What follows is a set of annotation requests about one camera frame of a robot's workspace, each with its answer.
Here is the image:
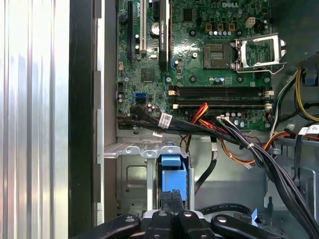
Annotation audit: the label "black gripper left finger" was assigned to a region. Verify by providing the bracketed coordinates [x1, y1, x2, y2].
[71, 190, 175, 239]

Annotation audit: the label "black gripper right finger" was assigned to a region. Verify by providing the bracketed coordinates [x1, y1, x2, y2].
[171, 188, 286, 239]

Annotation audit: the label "hard disk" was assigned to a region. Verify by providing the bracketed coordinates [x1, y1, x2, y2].
[157, 141, 191, 212]

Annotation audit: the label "metal disk bay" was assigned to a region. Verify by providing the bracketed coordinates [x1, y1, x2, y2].
[104, 141, 195, 218]

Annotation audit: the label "black RAM slot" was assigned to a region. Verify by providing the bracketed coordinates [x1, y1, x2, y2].
[168, 85, 274, 97]
[172, 98, 273, 110]

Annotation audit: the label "long black expansion slot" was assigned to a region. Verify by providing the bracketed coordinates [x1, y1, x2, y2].
[127, 0, 134, 66]

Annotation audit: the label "white expansion slot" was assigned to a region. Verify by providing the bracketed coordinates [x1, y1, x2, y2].
[139, 0, 148, 56]

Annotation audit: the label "metal drive cage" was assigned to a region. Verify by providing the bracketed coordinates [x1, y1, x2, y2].
[264, 136, 319, 225]

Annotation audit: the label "black PC case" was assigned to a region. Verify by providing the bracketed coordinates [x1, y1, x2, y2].
[68, 0, 319, 239]

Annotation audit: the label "blue SATA port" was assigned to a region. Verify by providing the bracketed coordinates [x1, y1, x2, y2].
[135, 92, 148, 104]

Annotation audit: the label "black square chip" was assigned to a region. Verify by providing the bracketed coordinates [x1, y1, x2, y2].
[141, 68, 156, 83]

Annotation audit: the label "green motherboard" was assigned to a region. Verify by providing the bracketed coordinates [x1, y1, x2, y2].
[116, 0, 275, 131]

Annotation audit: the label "CPU socket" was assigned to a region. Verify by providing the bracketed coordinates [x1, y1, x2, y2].
[203, 42, 236, 70]

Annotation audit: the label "metal socket cover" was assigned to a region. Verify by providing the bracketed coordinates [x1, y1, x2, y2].
[234, 32, 288, 69]

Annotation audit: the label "black graphics card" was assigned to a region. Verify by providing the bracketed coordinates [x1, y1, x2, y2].
[159, 0, 173, 72]

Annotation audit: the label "coin cell battery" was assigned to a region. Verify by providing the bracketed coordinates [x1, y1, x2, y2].
[150, 22, 160, 38]

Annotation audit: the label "grey power supply unit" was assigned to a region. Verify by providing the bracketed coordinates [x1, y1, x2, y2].
[271, 0, 319, 59]

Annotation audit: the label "black round printed cable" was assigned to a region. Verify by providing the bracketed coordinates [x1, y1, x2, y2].
[198, 203, 253, 219]

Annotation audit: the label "black flat wire silver connector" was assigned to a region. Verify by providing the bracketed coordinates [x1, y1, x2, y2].
[193, 135, 219, 196]

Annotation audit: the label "black cable bundle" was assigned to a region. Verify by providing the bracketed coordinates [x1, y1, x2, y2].
[211, 117, 319, 237]

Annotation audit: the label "black labelled data wire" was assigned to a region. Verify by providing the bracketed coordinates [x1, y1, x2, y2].
[116, 112, 251, 148]

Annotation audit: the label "red orange wire bundle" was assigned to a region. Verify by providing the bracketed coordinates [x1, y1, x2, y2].
[189, 102, 210, 125]

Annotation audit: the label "thin orange wire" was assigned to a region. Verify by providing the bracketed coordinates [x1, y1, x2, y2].
[219, 131, 294, 166]

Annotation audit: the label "grey white wire bundle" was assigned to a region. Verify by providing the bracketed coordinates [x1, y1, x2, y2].
[270, 70, 300, 130]

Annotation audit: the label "wire locking lever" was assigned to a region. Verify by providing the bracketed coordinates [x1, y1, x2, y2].
[234, 62, 288, 75]

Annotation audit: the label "yellow power wires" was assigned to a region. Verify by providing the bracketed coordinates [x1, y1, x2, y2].
[295, 69, 319, 122]

